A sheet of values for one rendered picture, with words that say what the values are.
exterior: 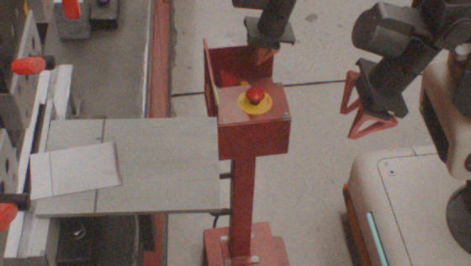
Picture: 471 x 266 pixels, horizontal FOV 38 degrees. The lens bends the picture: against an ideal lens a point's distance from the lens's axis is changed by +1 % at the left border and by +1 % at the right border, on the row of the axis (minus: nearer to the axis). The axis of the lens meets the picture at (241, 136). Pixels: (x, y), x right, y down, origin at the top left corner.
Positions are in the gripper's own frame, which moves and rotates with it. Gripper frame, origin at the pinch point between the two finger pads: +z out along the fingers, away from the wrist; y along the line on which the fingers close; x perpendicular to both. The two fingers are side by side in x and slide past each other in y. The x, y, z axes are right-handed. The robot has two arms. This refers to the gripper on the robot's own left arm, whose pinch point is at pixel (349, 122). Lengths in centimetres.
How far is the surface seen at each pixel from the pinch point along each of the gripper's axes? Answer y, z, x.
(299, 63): -118, 78, 67
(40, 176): 5.5, 21.4, -43.4
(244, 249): -28, 79, 28
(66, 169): 4.6, 19.7, -40.1
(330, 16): -144, 70, 83
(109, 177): 6.8, 16.9, -34.5
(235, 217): -28, 66, 18
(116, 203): 11.6, 16.7, -33.7
